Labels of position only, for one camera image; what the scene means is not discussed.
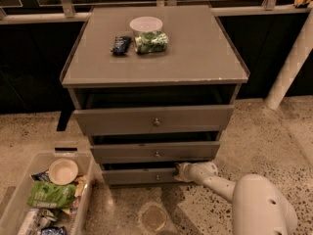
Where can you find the white diagonal pillar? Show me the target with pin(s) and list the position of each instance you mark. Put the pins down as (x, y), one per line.
(297, 56)

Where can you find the clear plastic storage bin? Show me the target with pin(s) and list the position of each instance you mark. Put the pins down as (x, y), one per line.
(17, 207)

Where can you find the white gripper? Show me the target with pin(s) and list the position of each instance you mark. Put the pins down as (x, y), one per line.
(189, 171)

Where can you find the green chip bag in bin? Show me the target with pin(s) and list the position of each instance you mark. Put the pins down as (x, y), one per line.
(50, 196)

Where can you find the grey middle drawer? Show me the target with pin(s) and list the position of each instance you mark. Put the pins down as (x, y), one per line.
(155, 152)

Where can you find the yellow object on ledge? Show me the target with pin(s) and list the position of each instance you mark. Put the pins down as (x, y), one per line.
(301, 3)

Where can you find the cream bowl in bin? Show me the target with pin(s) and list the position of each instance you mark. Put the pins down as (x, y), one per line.
(63, 171)

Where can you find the round floor drain cover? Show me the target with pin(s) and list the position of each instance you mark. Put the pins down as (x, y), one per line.
(152, 217)

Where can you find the grey top drawer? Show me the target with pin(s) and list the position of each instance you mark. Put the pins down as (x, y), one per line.
(125, 121)

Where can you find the white packet in bin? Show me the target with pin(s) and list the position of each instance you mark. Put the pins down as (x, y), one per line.
(35, 220)

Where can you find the grey drawer cabinet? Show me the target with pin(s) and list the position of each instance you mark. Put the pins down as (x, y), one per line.
(200, 67)

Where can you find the white plastic bowl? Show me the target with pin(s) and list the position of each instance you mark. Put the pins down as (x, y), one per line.
(145, 24)

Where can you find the grey bottom drawer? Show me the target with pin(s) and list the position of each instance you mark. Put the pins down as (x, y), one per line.
(140, 176)

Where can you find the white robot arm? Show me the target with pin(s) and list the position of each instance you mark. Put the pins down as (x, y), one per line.
(258, 207)

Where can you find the grey drawer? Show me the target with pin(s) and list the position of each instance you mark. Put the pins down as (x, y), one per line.
(125, 121)
(140, 176)
(155, 152)

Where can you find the green snack bag on cabinet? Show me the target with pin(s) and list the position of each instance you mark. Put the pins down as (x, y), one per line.
(151, 42)

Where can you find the dark blue snack packet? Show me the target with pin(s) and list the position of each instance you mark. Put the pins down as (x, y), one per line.
(121, 45)

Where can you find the blue packet in bin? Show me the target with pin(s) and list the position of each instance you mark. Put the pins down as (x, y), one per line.
(53, 231)

